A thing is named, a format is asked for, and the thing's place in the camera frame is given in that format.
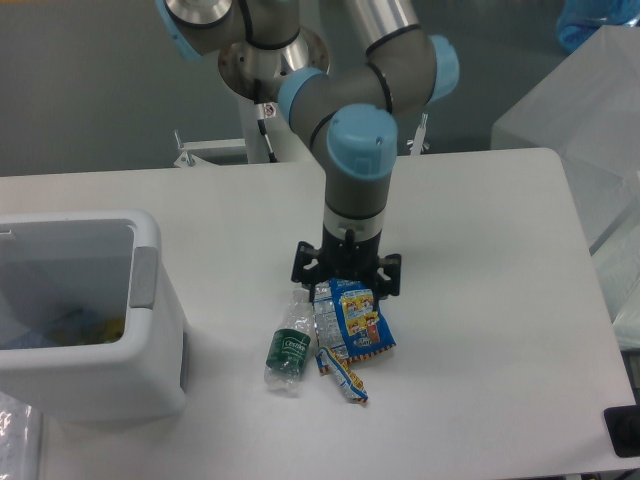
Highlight blue plastic bag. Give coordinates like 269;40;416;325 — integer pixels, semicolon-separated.
556;0;639;54

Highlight white base bracket left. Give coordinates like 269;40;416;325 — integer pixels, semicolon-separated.
173;129;248;168

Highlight black device at edge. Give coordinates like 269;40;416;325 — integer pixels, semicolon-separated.
604;405;639;458

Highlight wrapper strip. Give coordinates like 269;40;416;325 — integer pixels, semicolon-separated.
316;345;369;404

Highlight translucent plastic box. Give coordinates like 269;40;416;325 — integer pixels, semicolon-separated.
489;24;640;256

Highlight black cable on pedestal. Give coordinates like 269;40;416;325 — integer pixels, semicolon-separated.
252;78;279;164

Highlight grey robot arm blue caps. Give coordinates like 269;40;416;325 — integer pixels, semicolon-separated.
156;1;459;299

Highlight white trash can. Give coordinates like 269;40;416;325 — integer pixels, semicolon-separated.
1;210;187;422

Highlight clear plastic bag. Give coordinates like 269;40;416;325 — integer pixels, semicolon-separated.
1;393;43;480

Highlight clear bottle green label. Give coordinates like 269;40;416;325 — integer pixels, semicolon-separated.
264;288;314;396

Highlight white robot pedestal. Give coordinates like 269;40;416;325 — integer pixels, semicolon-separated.
218;27;330;163

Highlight blue snack wrapper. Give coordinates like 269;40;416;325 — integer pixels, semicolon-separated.
313;279;396;364

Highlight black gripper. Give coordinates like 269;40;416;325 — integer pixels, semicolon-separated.
291;227;402;300

